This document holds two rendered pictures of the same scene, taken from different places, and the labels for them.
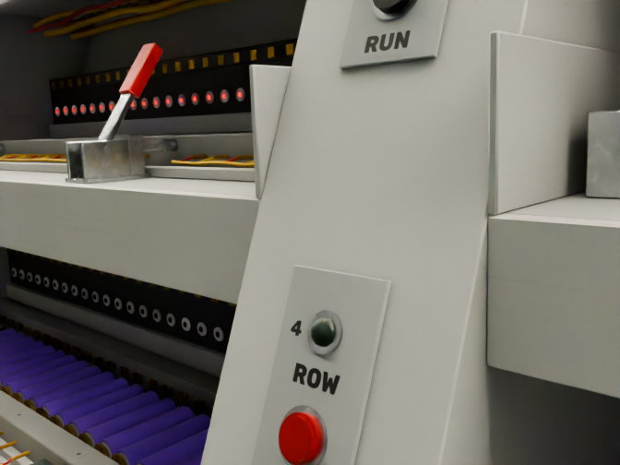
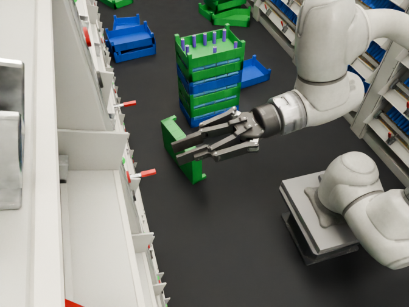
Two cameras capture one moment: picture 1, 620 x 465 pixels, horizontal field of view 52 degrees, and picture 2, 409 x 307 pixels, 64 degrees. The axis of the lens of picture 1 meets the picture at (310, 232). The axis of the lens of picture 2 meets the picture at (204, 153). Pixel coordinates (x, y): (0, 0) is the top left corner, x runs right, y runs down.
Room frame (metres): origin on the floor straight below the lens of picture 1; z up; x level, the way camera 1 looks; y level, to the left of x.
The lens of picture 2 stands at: (0.85, 0.71, 1.33)
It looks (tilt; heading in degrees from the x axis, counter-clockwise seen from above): 49 degrees down; 209
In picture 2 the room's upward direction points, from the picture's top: straight up
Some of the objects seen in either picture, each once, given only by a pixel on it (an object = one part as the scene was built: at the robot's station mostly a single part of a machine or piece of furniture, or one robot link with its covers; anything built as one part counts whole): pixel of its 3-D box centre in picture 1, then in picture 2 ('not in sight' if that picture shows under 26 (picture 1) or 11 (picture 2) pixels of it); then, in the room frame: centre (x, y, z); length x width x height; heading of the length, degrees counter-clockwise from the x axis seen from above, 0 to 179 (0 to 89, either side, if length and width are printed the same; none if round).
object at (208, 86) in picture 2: not in sight; (209, 72); (-0.46, 0.01, 0.28); 0.30 x 0.20 x 0.08; 142
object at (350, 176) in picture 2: not in sight; (349, 181); (0.01, 0.83, 0.40); 0.18 x 0.16 x 0.22; 46
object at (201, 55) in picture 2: not in sight; (209, 45); (-0.46, 0.01, 0.44); 0.30 x 0.20 x 0.08; 142
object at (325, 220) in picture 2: not in sight; (333, 196); (-0.01, 0.81, 0.26); 0.22 x 0.18 x 0.06; 40
